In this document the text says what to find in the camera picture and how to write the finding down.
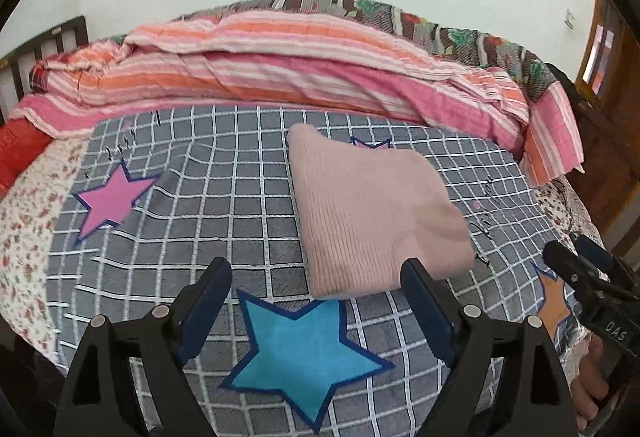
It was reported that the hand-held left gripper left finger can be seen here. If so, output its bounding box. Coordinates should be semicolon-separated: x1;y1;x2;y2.
57;257;233;437

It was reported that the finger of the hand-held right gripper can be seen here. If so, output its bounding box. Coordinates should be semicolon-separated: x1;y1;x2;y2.
542;241;636;303
575;234;640;290

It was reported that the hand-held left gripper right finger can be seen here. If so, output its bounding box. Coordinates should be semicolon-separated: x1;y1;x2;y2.
400;258;581;437

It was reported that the pink knit sweater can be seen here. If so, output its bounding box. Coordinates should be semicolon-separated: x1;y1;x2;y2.
286;123;475;299

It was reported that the person's right hand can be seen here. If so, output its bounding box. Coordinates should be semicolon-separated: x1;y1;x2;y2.
570;339;616;430

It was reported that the grey checked star blanket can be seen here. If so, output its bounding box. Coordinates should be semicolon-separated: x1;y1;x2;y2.
45;104;608;435

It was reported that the red pillow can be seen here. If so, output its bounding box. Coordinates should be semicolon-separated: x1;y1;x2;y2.
0;119;51;195

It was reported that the pink orange striped quilt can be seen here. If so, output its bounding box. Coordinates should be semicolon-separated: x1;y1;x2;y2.
10;12;586;185

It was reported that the floral patchwork quilt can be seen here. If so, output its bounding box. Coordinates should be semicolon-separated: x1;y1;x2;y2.
170;0;558;102

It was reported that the wooden headboard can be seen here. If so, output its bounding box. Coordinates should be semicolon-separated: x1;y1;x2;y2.
0;15;90;122

